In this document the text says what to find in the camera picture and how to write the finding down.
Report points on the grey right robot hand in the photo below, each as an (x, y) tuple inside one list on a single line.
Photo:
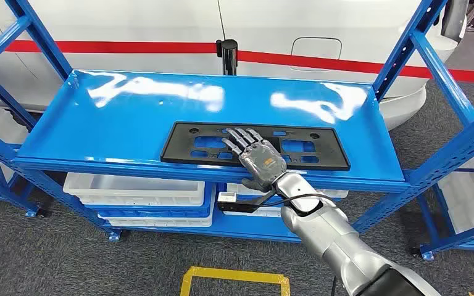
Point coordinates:
[(261, 161)]

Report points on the black plastic plate frame part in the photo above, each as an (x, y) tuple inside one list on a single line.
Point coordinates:
[(179, 151)]

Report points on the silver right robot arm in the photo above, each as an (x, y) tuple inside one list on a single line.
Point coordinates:
[(335, 237)]

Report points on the blue metal shelf rack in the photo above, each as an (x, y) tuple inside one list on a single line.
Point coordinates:
[(139, 114), (4, 192), (458, 239)]

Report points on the yellow floor tape square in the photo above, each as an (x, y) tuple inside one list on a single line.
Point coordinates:
[(229, 273)]

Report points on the white car body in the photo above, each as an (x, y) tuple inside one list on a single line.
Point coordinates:
[(139, 24)]

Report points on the red barrier belt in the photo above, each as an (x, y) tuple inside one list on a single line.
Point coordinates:
[(98, 47)]

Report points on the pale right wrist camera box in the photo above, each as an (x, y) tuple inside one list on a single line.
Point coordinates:
[(227, 197)]

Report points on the black stanchion post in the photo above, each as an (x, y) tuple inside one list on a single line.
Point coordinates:
[(229, 57)]

